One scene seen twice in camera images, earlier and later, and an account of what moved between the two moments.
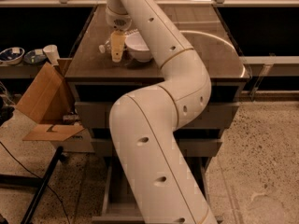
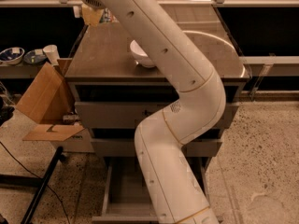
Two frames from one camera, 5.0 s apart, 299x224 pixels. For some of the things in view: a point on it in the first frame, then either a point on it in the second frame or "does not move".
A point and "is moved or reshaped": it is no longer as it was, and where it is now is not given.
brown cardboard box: [50, 103] does not move
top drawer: [94, 104] does not move
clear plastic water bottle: [106, 47] is moved or reshaped
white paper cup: [51, 52] does not move
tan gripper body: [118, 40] → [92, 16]
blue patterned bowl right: [35, 56] does not move
